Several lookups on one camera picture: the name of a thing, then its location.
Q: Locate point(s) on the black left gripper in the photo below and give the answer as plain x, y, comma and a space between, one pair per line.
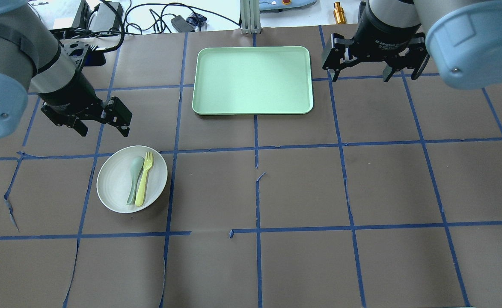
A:
72, 93

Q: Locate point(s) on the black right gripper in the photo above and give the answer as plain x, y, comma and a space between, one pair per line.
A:
381, 32

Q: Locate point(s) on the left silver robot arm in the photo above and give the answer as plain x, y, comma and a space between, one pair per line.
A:
31, 57

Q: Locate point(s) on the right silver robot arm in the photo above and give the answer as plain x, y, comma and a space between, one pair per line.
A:
463, 37

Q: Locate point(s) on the yellow plastic fork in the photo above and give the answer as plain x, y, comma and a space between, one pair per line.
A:
141, 191

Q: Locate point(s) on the brass cylinder fitting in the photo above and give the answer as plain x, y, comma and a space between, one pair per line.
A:
339, 13

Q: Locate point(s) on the pale green plastic spoon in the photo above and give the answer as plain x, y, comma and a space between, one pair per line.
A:
136, 167

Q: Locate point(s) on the mint green tray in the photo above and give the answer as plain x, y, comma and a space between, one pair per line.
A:
253, 81

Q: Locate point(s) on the black power adapter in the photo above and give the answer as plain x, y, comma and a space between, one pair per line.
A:
181, 25

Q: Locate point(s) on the aluminium frame post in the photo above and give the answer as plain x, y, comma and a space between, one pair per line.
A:
249, 14

